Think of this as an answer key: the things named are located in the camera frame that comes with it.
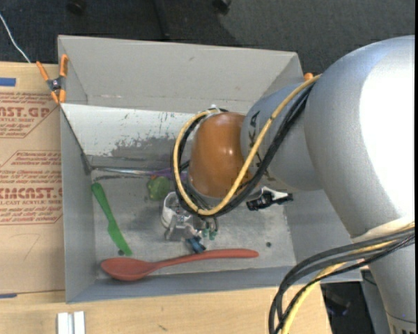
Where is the grey metal bin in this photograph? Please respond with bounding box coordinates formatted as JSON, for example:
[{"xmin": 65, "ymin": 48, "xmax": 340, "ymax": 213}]
[{"xmin": 57, "ymin": 35, "xmax": 364, "ymax": 304}]

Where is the white cup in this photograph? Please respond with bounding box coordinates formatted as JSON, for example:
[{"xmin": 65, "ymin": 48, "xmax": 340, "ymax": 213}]
[{"xmin": 160, "ymin": 191, "xmax": 179, "ymax": 230}]

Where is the red plastic spoon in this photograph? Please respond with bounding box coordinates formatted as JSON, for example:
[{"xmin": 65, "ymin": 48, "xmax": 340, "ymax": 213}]
[{"xmin": 100, "ymin": 248, "xmax": 260, "ymax": 283}]

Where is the black cylinder on white bracket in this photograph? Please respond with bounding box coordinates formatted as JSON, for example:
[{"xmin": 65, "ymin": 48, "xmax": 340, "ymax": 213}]
[{"xmin": 246, "ymin": 187, "xmax": 294, "ymax": 212}]

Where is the brown cardboard board, red print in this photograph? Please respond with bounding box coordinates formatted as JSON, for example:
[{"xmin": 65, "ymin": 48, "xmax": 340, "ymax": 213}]
[{"xmin": 0, "ymin": 60, "xmax": 67, "ymax": 301}]

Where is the green toy vegetable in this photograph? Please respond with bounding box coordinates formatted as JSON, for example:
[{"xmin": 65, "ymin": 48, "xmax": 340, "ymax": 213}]
[{"xmin": 146, "ymin": 175, "xmax": 172, "ymax": 202}]

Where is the green plastic knife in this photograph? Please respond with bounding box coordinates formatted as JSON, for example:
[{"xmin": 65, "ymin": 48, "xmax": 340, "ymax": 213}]
[{"xmin": 91, "ymin": 182, "xmax": 134, "ymax": 257}]

